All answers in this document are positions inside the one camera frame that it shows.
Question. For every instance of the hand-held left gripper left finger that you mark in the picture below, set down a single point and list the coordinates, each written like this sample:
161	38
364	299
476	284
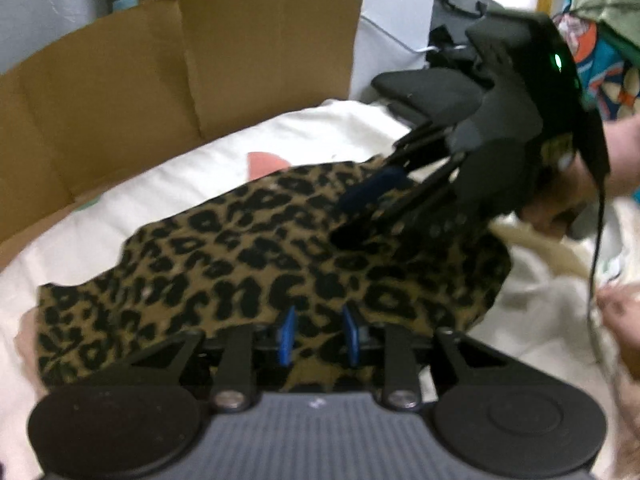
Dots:
289	336

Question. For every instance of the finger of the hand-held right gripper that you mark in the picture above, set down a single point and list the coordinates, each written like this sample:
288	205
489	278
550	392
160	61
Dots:
400	220
380	185

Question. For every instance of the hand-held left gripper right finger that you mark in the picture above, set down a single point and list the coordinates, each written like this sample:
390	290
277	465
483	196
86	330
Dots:
350	336

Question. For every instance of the leopard print skirt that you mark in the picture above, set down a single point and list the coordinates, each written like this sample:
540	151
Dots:
225	260

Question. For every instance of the person's right forearm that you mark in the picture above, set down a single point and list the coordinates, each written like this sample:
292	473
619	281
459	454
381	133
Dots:
625	155

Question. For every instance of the person's right hand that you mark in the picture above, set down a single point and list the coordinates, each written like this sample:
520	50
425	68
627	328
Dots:
555	200

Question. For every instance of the black storage bag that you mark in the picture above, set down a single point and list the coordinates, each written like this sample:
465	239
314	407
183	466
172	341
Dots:
450	25

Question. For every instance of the colourful printed cloth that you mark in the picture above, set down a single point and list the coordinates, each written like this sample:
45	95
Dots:
610	75

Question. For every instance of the flat cardboard sheet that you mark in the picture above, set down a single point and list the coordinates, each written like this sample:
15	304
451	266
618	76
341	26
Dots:
125	85

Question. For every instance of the teal detergent bottle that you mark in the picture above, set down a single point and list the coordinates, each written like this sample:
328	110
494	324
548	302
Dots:
125	1

